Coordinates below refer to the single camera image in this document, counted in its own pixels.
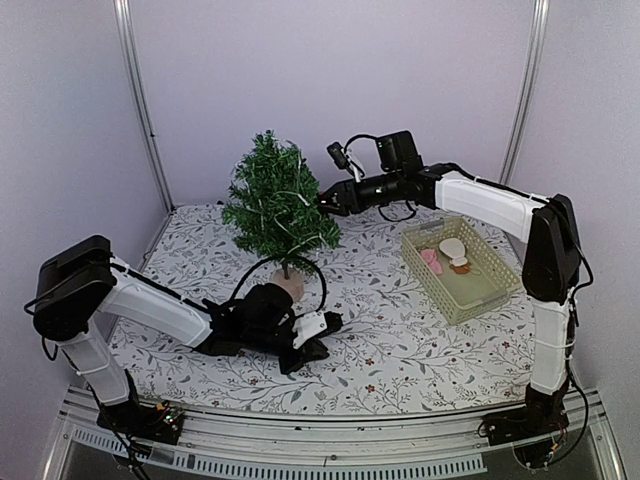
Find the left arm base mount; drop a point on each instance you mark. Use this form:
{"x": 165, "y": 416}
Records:
{"x": 160, "y": 423}

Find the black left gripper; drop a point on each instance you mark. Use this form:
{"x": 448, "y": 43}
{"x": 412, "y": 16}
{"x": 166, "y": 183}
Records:
{"x": 312, "y": 347}

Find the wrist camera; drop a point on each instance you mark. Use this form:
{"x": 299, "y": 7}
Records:
{"x": 344, "y": 159}
{"x": 315, "y": 325}

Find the pink bow ornament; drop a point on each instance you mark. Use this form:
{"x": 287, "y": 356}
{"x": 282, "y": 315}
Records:
{"x": 430, "y": 257}

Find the front aluminium rail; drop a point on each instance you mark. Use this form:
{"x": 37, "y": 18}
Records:
{"x": 232, "y": 444}

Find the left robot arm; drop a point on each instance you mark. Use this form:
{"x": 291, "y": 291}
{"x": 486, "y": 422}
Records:
{"x": 88, "y": 279}

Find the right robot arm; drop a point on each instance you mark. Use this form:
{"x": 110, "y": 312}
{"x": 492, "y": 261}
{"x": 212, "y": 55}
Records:
{"x": 547, "y": 227}

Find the aluminium frame post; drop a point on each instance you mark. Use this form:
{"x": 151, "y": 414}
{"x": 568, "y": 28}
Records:
{"x": 126, "y": 34}
{"x": 532, "y": 64}

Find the cream balloon ornament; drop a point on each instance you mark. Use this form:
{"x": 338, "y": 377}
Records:
{"x": 455, "y": 250}

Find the small green christmas tree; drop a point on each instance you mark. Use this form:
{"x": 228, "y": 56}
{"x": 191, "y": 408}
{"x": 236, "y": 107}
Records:
{"x": 280, "y": 210}

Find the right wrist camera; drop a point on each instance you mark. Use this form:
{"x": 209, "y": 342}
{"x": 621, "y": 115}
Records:
{"x": 344, "y": 159}

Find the pale round tree base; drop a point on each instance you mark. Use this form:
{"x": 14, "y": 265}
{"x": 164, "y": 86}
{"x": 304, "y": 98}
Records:
{"x": 293, "y": 283}

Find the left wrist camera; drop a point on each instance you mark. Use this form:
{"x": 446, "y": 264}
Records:
{"x": 315, "y": 325}

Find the cream perforated plastic basket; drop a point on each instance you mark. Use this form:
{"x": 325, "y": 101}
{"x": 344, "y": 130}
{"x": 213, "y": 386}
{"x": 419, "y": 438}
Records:
{"x": 459, "y": 297}

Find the left aluminium frame post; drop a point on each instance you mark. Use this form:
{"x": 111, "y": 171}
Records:
{"x": 126, "y": 34}

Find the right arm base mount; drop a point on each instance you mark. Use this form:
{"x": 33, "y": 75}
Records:
{"x": 541, "y": 421}

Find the right aluminium frame post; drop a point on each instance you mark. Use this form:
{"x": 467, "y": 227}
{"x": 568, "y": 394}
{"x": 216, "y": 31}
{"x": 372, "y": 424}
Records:
{"x": 532, "y": 64}

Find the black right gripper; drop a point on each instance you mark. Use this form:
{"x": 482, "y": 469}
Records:
{"x": 346, "y": 197}

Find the floral patterned table mat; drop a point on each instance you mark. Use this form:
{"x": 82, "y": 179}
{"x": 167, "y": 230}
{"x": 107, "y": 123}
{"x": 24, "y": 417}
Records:
{"x": 395, "y": 353}

